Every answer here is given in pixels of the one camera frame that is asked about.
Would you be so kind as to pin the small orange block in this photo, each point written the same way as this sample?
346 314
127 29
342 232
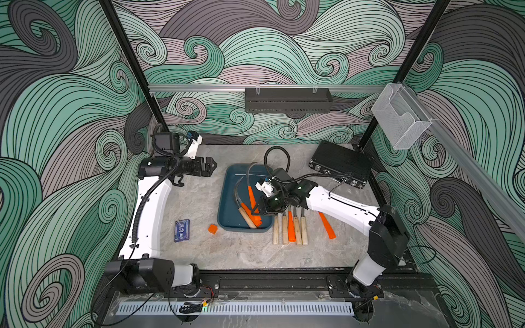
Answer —
213 229

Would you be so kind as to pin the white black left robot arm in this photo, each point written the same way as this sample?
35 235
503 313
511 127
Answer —
139 268

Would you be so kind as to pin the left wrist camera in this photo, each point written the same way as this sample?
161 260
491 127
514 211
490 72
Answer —
194 140

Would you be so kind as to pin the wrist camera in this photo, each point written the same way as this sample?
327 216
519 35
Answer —
194 140
266 187

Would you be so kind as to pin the blue card pack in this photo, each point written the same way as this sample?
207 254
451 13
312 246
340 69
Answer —
182 230

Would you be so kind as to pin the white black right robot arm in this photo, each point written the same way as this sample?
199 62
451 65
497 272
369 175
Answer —
387 234

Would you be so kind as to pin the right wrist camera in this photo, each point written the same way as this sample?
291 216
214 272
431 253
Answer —
266 187

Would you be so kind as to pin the orange handle sickle long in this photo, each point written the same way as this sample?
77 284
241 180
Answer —
254 210

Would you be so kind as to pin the black case with latches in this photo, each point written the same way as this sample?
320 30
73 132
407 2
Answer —
332 159

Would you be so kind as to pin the black perforated wall shelf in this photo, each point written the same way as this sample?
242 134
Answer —
295 102

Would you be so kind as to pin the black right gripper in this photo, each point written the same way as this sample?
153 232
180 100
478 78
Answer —
264 206

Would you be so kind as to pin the white slotted cable duct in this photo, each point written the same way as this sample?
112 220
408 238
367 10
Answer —
247 308

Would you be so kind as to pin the teal plastic storage tray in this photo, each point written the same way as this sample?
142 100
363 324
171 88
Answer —
228 216

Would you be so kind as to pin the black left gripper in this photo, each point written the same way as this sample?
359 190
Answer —
198 171

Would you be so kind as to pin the clear plastic wall bin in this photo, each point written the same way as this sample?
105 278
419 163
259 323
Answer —
401 115

